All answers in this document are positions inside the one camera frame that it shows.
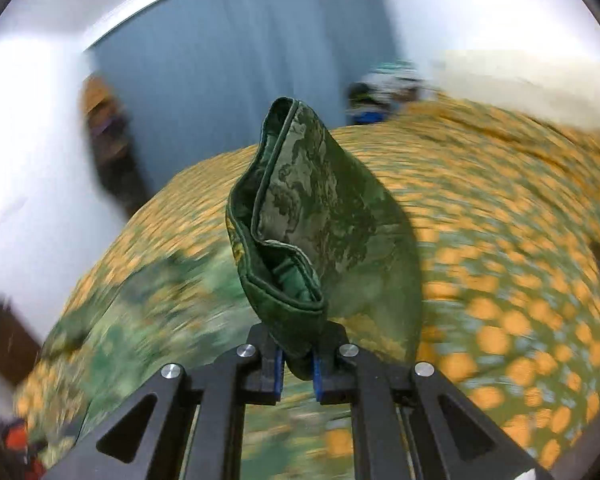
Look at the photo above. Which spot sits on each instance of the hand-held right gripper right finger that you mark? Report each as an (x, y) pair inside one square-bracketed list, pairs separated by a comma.
[(318, 375)]

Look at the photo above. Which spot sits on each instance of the blue curtain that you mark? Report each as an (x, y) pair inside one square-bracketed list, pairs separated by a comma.
[(240, 45)]

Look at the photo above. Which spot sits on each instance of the orange floral green bedspread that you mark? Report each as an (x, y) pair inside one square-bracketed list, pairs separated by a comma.
[(490, 240)]

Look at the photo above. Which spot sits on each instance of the orange red object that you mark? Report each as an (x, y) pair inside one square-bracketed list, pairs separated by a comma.
[(17, 442)]

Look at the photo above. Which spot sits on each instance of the cream pillow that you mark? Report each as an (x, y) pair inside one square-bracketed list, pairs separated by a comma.
[(530, 85)]

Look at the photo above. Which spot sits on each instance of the brown wooden panel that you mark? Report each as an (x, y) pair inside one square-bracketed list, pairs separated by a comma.
[(5, 335)]

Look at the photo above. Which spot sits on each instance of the wooden furniture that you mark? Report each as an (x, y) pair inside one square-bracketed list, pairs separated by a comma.
[(111, 150)]

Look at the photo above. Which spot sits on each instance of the pile of clothes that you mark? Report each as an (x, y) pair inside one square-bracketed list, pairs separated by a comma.
[(385, 92)]

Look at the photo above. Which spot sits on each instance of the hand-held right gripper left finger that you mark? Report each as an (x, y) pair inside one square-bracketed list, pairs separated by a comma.
[(278, 374)]

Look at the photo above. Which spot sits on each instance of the green printed garment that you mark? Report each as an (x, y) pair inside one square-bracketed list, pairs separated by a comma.
[(325, 220)]

